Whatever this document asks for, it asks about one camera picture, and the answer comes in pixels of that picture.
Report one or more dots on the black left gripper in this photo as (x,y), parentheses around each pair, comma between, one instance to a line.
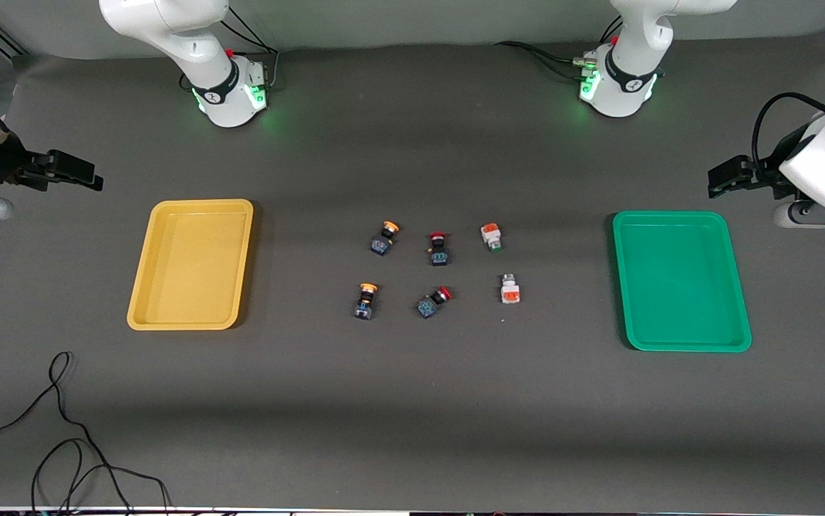
(762,179)

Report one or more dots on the green push button white body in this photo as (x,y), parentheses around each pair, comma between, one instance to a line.
(492,236)

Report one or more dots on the white orange switch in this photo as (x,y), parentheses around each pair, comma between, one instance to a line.
(509,288)

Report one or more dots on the yellow push button black body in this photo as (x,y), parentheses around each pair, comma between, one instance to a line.
(365,301)
(383,240)

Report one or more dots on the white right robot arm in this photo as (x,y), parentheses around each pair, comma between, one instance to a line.
(168,29)

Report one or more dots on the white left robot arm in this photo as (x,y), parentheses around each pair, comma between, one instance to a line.
(634,86)

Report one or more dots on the green plastic tray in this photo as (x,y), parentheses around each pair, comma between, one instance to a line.
(681,279)

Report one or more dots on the yellow plastic tray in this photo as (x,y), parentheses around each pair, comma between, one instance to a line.
(193,265)

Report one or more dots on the red push button black body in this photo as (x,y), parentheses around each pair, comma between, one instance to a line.
(433,302)
(439,249)

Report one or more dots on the dark gray table cloth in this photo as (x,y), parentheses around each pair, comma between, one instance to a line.
(412,416)

